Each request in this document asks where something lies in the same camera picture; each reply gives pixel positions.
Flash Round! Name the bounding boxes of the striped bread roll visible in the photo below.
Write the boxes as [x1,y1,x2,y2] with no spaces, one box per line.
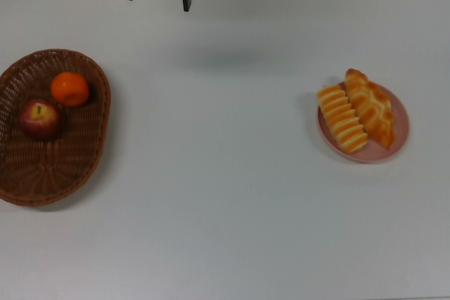
[316,81,369,155]

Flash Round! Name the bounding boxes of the pink plate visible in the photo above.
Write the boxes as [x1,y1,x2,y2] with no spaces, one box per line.
[317,80,411,164]

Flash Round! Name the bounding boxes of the red apple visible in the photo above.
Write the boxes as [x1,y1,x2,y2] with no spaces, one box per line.
[18,99,60,141]

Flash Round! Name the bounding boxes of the orange mandarin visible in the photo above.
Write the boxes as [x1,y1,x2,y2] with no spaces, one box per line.
[50,71,91,107]

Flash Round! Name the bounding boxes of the brown woven basket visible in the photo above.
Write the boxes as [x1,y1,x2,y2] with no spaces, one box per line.
[0,48,112,207]

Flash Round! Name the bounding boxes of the braided bread loaf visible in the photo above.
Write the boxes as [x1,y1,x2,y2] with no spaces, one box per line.
[343,67,395,150]

